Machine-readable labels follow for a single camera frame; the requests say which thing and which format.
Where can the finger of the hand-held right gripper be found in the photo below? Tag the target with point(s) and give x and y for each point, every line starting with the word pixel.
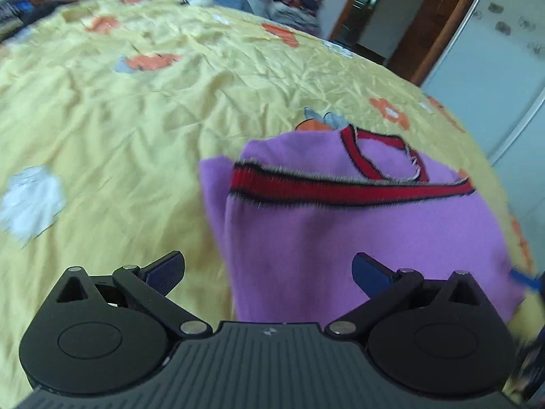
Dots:
pixel 523 277

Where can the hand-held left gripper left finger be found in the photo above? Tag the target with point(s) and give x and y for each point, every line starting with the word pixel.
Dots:
pixel 167 270

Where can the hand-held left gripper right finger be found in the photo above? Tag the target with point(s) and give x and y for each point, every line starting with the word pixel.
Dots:
pixel 369 273

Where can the purple sweater with red trim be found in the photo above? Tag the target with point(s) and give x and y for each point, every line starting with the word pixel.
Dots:
pixel 340 238

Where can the yellow floral bedsheet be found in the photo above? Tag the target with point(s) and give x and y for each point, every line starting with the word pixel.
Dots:
pixel 127 136

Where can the white wardrobe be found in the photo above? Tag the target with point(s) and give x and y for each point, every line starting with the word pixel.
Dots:
pixel 494 64

